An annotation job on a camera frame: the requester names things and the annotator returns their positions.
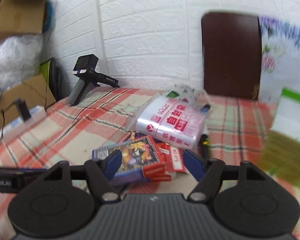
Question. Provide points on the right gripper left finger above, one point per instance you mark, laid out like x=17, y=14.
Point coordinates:
x=99, y=174

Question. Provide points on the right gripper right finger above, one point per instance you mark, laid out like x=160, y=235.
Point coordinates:
x=207, y=172

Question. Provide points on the blue playing card box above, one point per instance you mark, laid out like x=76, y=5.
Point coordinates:
x=142, y=161

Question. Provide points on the pack of plastic zip bags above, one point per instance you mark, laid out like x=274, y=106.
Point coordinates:
x=176, y=116

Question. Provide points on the red playing card box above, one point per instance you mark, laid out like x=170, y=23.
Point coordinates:
x=173, y=162

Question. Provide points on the black yellow marker pen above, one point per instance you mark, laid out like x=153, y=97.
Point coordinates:
x=204, y=145

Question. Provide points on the plaid bed sheet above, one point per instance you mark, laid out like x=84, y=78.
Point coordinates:
x=58, y=205

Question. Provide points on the small black device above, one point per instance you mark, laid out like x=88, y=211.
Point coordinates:
x=22, y=109

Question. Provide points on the green cardboard box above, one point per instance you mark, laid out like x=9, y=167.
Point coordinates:
x=281, y=152

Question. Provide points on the lower open cardboard box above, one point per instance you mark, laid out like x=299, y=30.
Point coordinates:
x=34, y=91

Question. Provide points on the clear bubble wrap bundle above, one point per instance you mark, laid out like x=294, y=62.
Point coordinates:
x=19, y=59

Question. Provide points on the floral plastic bedding bag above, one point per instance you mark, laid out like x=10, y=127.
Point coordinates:
x=280, y=58

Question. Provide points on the dark brown headboard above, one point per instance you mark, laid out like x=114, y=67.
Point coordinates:
x=232, y=55

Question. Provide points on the brown cardboard box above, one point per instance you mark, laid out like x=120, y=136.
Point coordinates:
x=21, y=17

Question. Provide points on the black handheld camera device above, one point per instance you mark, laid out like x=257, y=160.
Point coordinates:
x=88, y=78

